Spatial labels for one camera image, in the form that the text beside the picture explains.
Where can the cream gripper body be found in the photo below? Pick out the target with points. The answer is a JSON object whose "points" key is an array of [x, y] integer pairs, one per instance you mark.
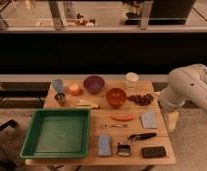
{"points": [[171, 119]]}

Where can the black eraser block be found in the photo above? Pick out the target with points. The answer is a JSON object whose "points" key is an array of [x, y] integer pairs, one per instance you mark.
{"points": [[153, 152]]}

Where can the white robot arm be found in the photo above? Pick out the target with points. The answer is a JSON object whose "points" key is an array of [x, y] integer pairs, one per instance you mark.
{"points": [[184, 83]]}

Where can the red bowl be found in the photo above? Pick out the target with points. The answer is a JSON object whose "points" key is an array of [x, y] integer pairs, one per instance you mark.
{"points": [[116, 97]]}

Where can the purple bowl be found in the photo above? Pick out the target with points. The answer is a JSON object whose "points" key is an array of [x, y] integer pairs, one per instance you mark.
{"points": [[94, 84]]}

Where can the grey-blue cloth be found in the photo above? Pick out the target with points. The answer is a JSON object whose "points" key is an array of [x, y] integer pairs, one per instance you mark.
{"points": [[148, 120]]}

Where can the bunch of dark grapes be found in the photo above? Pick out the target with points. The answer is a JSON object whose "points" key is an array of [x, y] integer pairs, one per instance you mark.
{"points": [[142, 100]]}

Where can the wooden table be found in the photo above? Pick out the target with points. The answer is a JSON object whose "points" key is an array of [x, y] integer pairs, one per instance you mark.
{"points": [[128, 136]]}

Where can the orange carrot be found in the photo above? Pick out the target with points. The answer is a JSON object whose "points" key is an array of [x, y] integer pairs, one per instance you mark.
{"points": [[122, 118]]}

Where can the white cup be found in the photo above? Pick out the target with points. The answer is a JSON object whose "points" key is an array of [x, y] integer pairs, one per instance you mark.
{"points": [[131, 79]]}

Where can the metal fork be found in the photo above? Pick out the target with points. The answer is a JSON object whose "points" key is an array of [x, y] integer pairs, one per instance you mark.
{"points": [[114, 125]]}

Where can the blue sponge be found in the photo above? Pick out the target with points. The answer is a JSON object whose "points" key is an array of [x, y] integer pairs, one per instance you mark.
{"points": [[104, 145]]}

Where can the apple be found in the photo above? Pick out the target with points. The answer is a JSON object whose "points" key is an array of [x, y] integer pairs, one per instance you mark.
{"points": [[74, 89]]}

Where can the metal cup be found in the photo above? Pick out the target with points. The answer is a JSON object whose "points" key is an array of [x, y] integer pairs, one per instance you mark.
{"points": [[60, 99]]}

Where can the green plastic tray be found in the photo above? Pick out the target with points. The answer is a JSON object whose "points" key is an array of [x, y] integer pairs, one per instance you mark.
{"points": [[57, 134]]}

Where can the blue cup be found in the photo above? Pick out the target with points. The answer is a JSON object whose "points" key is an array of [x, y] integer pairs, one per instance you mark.
{"points": [[58, 85]]}

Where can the black handled peeler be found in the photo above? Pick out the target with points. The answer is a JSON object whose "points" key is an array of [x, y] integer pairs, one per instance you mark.
{"points": [[138, 137]]}

